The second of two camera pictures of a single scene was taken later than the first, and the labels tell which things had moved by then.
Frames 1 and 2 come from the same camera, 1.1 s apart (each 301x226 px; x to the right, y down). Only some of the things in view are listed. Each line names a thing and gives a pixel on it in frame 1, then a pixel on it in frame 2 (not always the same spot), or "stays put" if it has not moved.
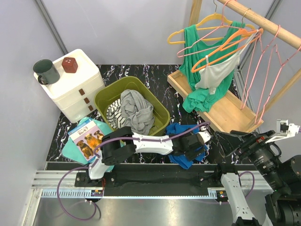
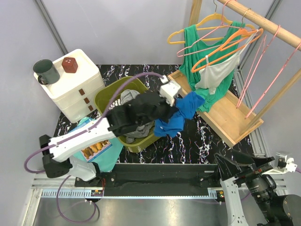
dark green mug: [49, 74] stays put
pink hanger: [244, 98] → [272, 80]
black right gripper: [249, 141] → [229, 168]
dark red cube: [69, 65] stays put
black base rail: [153, 179] stays put
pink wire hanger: [223, 24] stays put
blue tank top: [173, 129] → [186, 105]
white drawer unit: [75, 93] stays put
